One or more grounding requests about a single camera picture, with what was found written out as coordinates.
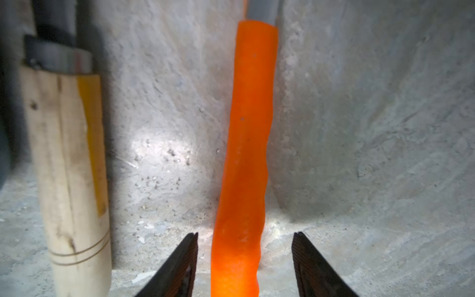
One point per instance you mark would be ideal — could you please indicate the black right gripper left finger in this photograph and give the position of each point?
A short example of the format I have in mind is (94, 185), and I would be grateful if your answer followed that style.
(176, 276)

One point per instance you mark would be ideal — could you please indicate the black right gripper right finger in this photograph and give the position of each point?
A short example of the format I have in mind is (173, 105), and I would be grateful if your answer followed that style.
(315, 277)

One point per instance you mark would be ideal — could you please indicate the orange handle sickle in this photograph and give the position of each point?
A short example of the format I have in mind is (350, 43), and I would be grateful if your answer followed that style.
(240, 219)

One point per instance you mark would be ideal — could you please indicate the wooden handle sickle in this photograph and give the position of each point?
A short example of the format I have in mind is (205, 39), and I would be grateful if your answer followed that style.
(61, 91)

